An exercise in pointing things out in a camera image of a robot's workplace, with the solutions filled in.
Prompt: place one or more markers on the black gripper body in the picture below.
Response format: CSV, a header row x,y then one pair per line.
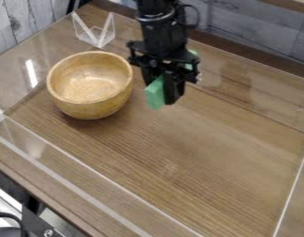
x,y
164,39

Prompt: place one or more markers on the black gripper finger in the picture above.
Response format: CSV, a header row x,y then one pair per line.
x,y
173,87
149,74

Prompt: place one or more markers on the green rectangular block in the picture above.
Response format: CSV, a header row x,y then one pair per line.
x,y
185,68

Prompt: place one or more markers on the round wooden bowl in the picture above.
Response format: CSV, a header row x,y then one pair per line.
x,y
90,84

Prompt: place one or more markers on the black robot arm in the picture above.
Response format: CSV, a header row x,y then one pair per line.
x,y
156,6

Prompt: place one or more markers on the clear acrylic corner bracket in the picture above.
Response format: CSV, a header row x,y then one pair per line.
x,y
94,36

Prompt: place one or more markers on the black metal bracket with bolt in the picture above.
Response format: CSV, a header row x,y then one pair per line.
x,y
36,226

